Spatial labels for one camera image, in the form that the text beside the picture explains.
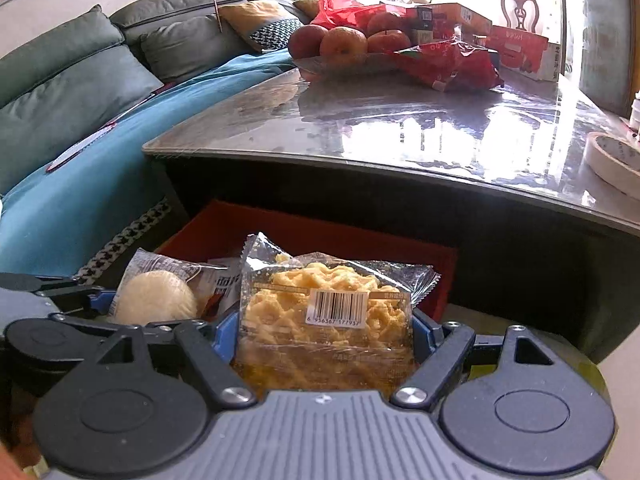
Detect clear round pastry packet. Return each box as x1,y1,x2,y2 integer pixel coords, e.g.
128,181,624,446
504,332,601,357
107,249,211,326

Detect red cardboard box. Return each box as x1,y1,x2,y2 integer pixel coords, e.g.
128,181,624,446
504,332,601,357
155,199,458,323

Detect red gift carton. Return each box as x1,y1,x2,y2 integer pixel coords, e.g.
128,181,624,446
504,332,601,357
487,25,561,82

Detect grey green sofa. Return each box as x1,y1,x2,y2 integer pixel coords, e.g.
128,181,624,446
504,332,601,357
0,0,321,196

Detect white black-lettered snack packet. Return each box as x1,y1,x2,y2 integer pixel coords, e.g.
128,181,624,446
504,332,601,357
202,259,243,318

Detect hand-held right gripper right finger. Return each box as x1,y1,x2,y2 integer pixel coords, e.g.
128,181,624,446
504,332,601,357
390,309,569,409

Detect red apple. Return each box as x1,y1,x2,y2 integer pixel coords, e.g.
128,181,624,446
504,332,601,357
320,26,369,67
288,24,327,59
367,10,403,36
367,30,412,56

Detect white tape roll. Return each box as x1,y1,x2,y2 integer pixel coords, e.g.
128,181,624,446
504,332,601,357
584,131,640,196

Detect red plastic bag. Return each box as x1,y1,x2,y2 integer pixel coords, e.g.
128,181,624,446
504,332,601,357
310,0,386,31

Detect grey glass-topped coffee table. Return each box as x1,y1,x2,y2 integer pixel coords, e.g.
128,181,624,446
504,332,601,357
142,57,640,361

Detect teal sofa cover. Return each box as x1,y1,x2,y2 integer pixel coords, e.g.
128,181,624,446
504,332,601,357
0,50,301,281

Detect clear yellow noodle cake packet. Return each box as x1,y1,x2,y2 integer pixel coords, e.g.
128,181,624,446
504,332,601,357
232,232,441,393

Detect red white long stick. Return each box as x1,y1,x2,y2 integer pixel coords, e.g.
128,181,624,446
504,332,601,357
46,85,166,174

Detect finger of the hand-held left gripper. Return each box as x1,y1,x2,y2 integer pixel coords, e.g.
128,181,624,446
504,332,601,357
47,310,201,347
0,272,118,318

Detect red crinkled snack bag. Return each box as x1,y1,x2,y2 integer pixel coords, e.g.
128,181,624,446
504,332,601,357
392,37,506,93

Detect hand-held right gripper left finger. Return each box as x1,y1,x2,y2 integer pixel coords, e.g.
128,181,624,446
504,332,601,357
92,312,257,409

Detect yellow patterned pillow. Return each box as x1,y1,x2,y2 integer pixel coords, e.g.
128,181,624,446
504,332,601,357
220,0,313,53

